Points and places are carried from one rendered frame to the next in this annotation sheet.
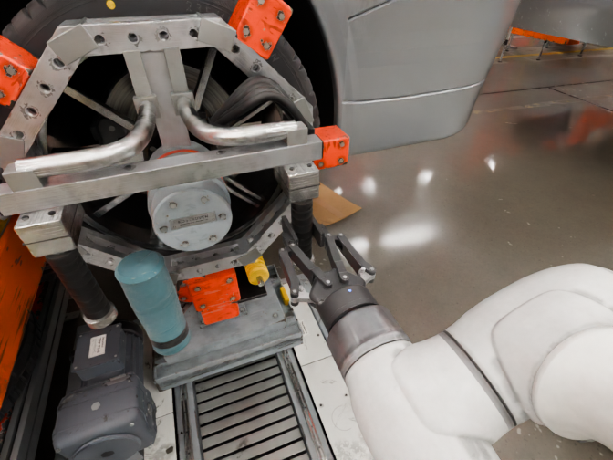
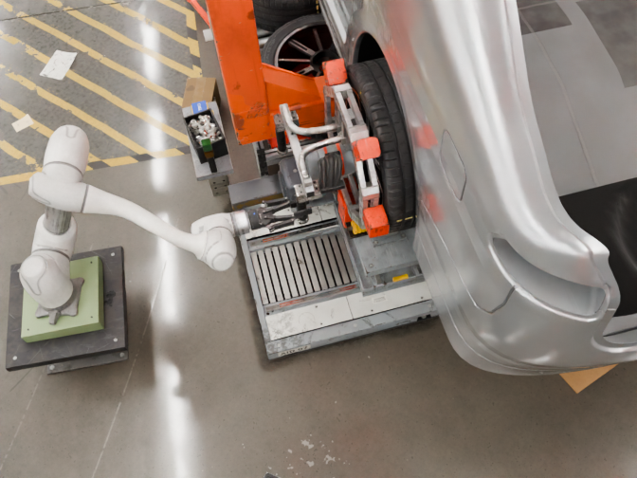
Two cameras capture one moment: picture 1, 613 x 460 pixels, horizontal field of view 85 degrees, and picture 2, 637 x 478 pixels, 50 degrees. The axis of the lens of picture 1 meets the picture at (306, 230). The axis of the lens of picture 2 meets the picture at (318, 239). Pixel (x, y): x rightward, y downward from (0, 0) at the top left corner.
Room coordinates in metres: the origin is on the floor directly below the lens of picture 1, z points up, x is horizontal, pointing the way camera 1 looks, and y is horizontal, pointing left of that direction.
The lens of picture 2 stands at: (0.74, -1.36, 2.98)
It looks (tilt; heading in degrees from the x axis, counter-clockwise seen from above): 60 degrees down; 100
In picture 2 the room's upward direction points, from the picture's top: 4 degrees counter-clockwise
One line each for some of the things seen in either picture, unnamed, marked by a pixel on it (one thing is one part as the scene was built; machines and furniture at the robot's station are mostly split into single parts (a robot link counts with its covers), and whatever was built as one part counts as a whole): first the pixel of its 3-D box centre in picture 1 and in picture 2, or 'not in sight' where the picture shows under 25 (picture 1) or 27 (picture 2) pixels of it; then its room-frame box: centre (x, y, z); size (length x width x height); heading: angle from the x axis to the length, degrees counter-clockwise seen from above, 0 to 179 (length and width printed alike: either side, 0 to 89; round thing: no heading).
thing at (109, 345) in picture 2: not in sight; (77, 318); (-0.59, -0.23, 0.15); 0.50 x 0.50 x 0.30; 16
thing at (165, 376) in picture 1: (224, 318); (384, 238); (0.76, 0.31, 0.13); 0.50 x 0.36 x 0.10; 111
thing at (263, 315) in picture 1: (215, 286); (386, 217); (0.76, 0.31, 0.32); 0.40 x 0.30 x 0.28; 111
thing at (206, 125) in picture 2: not in sight; (205, 135); (-0.08, 0.57, 0.51); 0.20 x 0.14 x 0.13; 120
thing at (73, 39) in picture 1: (184, 172); (350, 155); (0.60, 0.25, 0.85); 0.54 x 0.07 x 0.54; 111
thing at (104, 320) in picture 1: (81, 285); (281, 138); (0.32, 0.33, 0.83); 0.04 x 0.04 x 0.16
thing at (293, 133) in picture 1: (232, 95); (324, 153); (0.53, 0.11, 1.03); 0.19 x 0.18 x 0.11; 21
